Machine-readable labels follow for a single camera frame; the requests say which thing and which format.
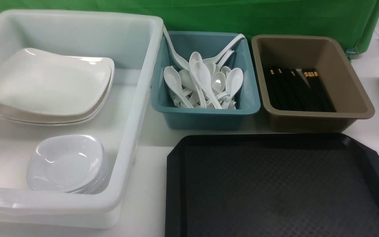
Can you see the large white square plate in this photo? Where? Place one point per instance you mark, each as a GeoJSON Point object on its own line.
{"type": "Point", "coordinates": [50, 84]}

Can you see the white soup spoon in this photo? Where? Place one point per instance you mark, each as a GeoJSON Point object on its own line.
{"type": "Point", "coordinates": [204, 80]}

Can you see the stacked white plates in tub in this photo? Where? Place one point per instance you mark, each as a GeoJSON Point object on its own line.
{"type": "Point", "coordinates": [18, 116]}

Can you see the large white plastic tub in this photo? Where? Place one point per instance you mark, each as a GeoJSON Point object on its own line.
{"type": "Point", "coordinates": [133, 42]}

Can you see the stacked white bowls in tub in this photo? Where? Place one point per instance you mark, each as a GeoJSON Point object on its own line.
{"type": "Point", "coordinates": [75, 163]}

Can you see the white spoon left in bin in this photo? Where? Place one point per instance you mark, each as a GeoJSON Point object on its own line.
{"type": "Point", "coordinates": [173, 81]}

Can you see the white spoon in bin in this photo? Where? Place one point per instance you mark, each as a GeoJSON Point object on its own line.
{"type": "Point", "coordinates": [234, 81]}
{"type": "Point", "coordinates": [173, 81]}

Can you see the long white ladle left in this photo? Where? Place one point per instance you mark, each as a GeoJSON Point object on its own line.
{"type": "Point", "coordinates": [180, 62]}

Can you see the long white ladle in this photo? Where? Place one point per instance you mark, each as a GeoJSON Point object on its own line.
{"type": "Point", "coordinates": [180, 62]}
{"type": "Point", "coordinates": [228, 47]}

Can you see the teal plastic bin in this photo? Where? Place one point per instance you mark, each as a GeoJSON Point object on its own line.
{"type": "Point", "coordinates": [208, 44]}

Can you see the white spoon upright centre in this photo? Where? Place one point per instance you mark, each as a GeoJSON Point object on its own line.
{"type": "Point", "coordinates": [195, 57]}

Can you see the long white ladle right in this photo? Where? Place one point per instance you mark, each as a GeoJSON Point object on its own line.
{"type": "Point", "coordinates": [228, 47]}

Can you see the white spoon right in bin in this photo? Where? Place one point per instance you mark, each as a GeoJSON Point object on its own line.
{"type": "Point", "coordinates": [234, 81]}

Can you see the pile of black chopsticks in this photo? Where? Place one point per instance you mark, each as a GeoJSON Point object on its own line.
{"type": "Point", "coordinates": [297, 90]}

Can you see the brown plastic bin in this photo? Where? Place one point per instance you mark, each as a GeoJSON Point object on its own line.
{"type": "Point", "coordinates": [328, 58]}

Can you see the black serving tray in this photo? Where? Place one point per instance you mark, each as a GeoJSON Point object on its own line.
{"type": "Point", "coordinates": [272, 185]}

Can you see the green cloth backdrop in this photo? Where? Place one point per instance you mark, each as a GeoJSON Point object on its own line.
{"type": "Point", "coordinates": [350, 22]}

